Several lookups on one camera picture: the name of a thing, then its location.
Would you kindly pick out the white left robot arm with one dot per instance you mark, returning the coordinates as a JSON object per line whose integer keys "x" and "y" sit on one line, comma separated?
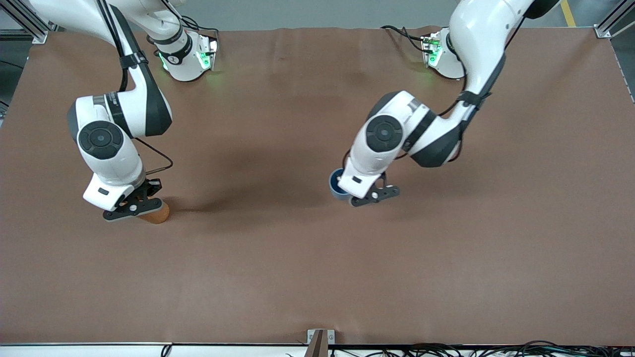
{"x": 476, "y": 44}

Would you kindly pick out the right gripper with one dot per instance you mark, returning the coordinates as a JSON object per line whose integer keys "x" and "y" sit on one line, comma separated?
{"x": 152, "y": 187}

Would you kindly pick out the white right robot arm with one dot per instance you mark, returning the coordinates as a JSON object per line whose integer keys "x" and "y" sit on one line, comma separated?
{"x": 139, "y": 99}

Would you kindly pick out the orange cylindrical cup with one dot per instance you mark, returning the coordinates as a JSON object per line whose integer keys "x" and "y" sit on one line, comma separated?
{"x": 158, "y": 213}

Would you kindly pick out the brown table cover mat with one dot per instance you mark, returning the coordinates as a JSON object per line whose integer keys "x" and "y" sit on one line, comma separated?
{"x": 297, "y": 272}

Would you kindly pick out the aluminium frame profile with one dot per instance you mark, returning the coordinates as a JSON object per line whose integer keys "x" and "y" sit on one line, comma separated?
{"x": 612, "y": 22}
{"x": 25, "y": 22}

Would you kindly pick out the grey metal bracket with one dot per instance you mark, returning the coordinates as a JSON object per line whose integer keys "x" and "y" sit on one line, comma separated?
{"x": 320, "y": 339}

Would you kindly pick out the blue cup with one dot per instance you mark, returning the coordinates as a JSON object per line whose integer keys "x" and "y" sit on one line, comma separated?
{"x": 337, "y": 191}

